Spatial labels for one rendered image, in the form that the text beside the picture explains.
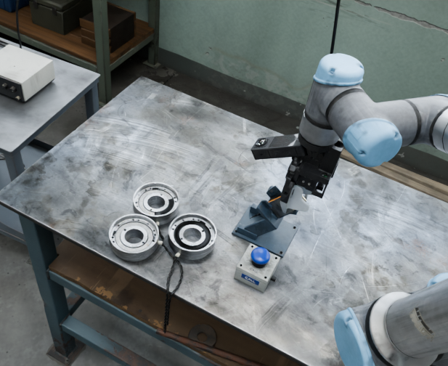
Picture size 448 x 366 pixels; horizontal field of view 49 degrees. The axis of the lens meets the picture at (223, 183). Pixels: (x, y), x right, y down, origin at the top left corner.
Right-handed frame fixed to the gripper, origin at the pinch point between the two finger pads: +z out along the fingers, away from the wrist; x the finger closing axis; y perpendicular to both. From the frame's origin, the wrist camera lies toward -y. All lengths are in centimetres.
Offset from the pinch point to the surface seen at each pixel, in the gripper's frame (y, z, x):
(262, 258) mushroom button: 1.1, 4.4, -12.9
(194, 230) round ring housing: -15.7, 9.7, -10.0
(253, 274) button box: 0.7, 7.3, -15.2
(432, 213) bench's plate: 32.1, 11.9, 28.3
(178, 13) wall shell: -111, 55, 150
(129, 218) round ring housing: -29.2, 8.6, -15.4
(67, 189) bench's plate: -48, 12, -14
